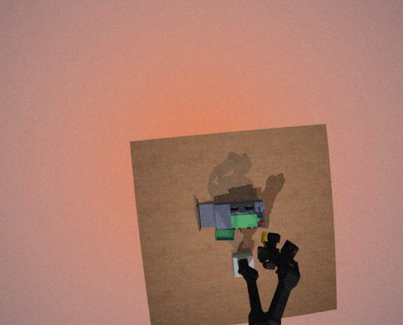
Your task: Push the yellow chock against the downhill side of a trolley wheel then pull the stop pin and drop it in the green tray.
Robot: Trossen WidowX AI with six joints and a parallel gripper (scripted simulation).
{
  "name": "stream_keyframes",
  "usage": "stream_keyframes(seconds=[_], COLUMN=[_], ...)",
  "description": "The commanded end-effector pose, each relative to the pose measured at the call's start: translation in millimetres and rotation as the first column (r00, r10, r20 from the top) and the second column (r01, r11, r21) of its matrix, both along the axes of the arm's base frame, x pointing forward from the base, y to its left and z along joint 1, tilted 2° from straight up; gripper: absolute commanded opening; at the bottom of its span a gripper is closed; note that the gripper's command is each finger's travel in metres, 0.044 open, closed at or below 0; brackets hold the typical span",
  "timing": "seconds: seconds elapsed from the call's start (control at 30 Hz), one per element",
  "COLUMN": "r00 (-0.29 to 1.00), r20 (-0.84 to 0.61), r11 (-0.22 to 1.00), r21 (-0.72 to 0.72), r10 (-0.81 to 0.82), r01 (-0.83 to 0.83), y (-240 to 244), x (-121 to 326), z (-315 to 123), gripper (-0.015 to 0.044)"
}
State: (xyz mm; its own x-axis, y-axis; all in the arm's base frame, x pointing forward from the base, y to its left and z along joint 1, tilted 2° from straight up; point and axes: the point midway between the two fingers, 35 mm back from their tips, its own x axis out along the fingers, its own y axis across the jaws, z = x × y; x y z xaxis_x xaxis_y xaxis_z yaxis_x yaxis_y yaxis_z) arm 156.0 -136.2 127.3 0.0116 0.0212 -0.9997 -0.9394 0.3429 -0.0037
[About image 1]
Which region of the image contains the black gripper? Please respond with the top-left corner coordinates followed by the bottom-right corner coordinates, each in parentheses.
top-left (263, 233), bottom-right (282, 270)

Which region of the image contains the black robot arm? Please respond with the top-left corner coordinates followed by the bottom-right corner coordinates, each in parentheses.
top-left (238, 240), bottom-right (300, 325)

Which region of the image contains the blue-grey ramp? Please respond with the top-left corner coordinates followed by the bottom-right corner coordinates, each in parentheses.
top-left (196, 200), bottom-right (266, 231)

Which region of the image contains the green flat-topped trolley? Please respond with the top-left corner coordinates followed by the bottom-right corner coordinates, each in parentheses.
top-left (230, 205), bottom-right (263, 230)

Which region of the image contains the green tray floor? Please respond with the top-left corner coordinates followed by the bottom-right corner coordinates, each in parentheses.
top-left (217, 230), bottom-right (233, 239)

